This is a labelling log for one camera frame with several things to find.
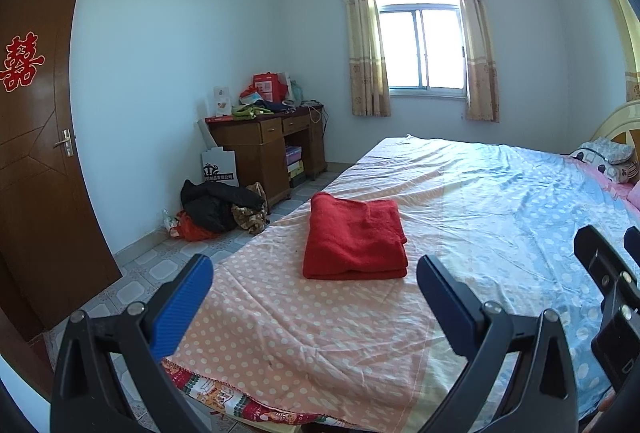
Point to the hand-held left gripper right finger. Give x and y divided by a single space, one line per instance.
445 298

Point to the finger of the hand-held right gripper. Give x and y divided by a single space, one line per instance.
634 243
597 258

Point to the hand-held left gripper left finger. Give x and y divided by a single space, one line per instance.
182 298

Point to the red knitted sweater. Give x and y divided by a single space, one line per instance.
350 238

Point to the pink quilt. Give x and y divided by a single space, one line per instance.
635 194

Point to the red bag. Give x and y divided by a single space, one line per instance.
192 229

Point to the clear plastic bottle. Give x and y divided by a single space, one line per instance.
166 220

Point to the bed with polka-dot sheet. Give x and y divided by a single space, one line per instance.
475 213

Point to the grey and white pillow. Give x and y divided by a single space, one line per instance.
602 155

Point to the black jacket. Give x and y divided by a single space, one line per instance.
210 208

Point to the brown patterned cloth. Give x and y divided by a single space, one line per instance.
250 215

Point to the red patterned bed mat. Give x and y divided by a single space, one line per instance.
225 398

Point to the cream wooden headboard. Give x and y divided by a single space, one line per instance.
617 123

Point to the white paper bag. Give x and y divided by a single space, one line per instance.
220 168

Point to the brown wooden door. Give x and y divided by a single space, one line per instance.
45 213

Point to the brown wooden desk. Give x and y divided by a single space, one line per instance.
255 153

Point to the stack of boxes in desk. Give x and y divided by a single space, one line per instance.
294 160

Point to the red flat box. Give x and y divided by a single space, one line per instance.
219 118

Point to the green cloth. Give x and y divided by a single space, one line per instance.
250 111

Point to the yellow curtain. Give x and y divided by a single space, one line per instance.
627 43

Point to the white printed box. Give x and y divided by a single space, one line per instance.
222 100

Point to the red gift box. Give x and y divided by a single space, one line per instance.
267 87

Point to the pale green plastic bag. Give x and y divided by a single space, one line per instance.
296 92

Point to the beige patterned curtain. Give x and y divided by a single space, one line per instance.
477 43
365 38

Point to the sliding glass window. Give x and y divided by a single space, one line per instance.
420 48

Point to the red paper door decoration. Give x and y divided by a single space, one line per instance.
20 63

